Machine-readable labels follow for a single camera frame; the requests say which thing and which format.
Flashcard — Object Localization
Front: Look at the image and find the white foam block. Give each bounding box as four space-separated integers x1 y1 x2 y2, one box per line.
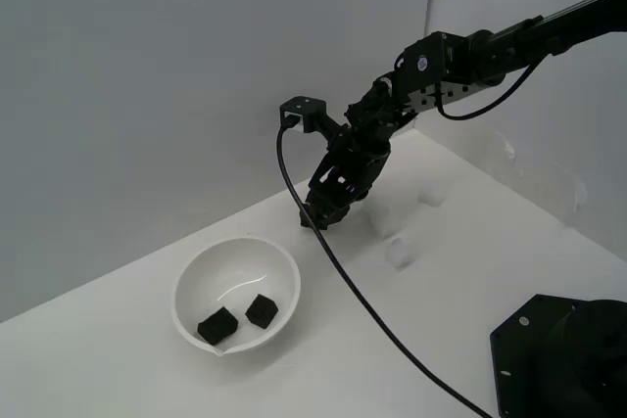
367 198 409 239
418 181 448 209

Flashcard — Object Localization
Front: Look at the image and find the black foam cube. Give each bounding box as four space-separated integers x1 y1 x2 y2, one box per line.
197 306 240 346
244 293 279 330

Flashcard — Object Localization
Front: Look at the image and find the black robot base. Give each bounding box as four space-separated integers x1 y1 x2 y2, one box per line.
489 293 627 418

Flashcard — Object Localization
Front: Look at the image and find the small white foam cube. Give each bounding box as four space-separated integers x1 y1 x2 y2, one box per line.
386 236 415 270

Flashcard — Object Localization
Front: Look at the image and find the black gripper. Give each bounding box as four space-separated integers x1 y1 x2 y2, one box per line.
299 134 392 232

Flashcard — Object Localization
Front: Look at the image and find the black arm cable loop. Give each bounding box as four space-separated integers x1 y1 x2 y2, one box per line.
434 53 548 121

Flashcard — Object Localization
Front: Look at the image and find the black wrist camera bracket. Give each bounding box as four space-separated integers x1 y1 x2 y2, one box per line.
279 94 344 138

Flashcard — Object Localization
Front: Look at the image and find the white bowl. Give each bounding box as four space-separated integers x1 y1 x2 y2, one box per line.
169 236 302 359

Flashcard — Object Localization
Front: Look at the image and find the black camera cable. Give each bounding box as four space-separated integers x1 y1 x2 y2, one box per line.
275 114 494 418

